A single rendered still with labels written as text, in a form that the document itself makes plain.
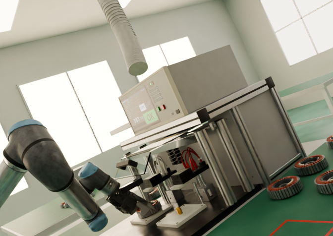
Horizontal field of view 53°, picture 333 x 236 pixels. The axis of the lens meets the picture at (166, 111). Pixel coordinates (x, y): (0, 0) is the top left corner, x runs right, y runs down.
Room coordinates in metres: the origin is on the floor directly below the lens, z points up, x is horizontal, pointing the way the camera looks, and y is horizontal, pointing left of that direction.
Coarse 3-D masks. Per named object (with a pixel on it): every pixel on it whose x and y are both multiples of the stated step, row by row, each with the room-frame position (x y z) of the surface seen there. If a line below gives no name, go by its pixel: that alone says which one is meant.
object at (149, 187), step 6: (156, 174) 1.53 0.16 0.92; (168, 174) 1.54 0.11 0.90; (144, 180) 1.53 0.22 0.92; (150, 180) 1.49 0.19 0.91; (156, 180) 1.50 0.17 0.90; (162, 180) 1.51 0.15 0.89; (168, 180) 1.57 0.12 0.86; (150, 186) 1.50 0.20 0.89; (156, 186) 1.50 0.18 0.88; (168, 186) 1.58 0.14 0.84
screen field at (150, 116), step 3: (150, 111) 1.44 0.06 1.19; (153, 111) 1.43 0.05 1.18; (144, 114) 1.49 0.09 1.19; (147, 114) 1.47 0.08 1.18; (150, 114) 1.45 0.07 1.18; (153, 114) 1.43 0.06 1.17; (144, 117) 1.50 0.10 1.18; (147, 117) 1.48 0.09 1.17; (150, 117) 1.46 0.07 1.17; (153, 117) 1.44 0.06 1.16; (156, 117) 1.42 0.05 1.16; (147, 120) 1.49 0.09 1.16; (150, 120) 1.47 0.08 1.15; (153, 120) 1.45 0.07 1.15; (147, 123) 1.50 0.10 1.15
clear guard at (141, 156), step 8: (192, 128) 1.20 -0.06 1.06; (168, 136) 1.34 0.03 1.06; (176, 136) 1.16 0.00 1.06; (152, 144) 1.31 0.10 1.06; (160, 144) 1.14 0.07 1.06; (136, 152) 1.26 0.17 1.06; (144, 152) 1.12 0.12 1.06; (120, 160) 1.29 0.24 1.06; (136, 160) 1.15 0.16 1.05; (144, 160) 1.10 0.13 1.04; (128, 168) 1.18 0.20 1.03; (136, 168) 1.12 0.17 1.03; (144, 168) 1.07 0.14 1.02; (120, 176) 1.22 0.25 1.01; (128, 176) 1.15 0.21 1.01
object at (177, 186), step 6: (198, 168) 1.35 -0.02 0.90; (204, 168) 1.35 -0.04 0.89; (174, 174) 1.33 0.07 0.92; (180, 174) 1.29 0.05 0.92; (186, 174) 1.30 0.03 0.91; (192, 174) 1.31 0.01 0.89; (198, 174) 1.33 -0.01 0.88; (174, 180) 1.33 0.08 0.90; (180, 180) 1.29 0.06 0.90; (186, 180) 1.29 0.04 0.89; (204, 180) 1.35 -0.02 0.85; (174, 186) 1.31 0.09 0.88; (180, 186) 1.28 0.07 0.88; (198, 186) 1.38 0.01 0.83
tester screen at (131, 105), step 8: (144, 88) 1.42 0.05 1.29; (136, 96) 1.49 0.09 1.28; (144, 96) 1.44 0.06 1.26; (128, 104) 1.57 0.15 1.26; (136, 104) 1.52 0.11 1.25; (128, 112) 1.60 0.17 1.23; (136, 112) 1.54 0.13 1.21; (144, 112) 1.49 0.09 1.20; (144, 120) 1.51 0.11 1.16; (136, 128) 1.59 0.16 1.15
